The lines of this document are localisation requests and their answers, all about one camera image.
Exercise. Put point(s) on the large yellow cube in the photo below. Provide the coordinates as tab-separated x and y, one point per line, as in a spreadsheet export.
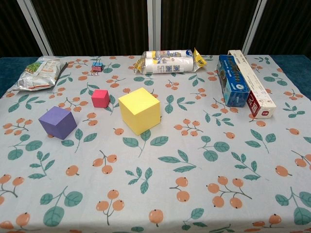
139	109

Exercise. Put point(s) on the small red cube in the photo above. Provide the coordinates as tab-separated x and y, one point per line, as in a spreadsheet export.
99	98

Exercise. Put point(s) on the medium purple cube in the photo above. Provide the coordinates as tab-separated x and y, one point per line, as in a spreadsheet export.
57	121

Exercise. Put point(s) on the floral printed tablecloth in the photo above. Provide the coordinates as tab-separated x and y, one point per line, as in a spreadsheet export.
170	157

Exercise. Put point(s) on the white plastic bag roll pack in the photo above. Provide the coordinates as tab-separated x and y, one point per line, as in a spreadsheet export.
167	63

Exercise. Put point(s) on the pink binder clip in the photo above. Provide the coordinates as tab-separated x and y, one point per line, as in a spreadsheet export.
96	69

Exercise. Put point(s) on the blue binder clip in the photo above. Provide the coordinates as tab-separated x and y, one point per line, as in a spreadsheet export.
97	64

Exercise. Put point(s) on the blue cling film box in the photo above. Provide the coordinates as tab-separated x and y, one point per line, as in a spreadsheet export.
230	77

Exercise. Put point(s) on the long white foil box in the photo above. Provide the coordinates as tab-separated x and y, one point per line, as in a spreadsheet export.
253	85

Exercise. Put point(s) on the dark ribbed partition panel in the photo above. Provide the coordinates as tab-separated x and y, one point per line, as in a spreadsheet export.
206	24
286	24
97	24
12	24

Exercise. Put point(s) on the silver snack bag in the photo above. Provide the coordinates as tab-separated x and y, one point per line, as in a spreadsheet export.
39	75

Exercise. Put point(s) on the white partition post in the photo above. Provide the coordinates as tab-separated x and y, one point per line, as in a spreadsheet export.
36	26
253	24
154	24

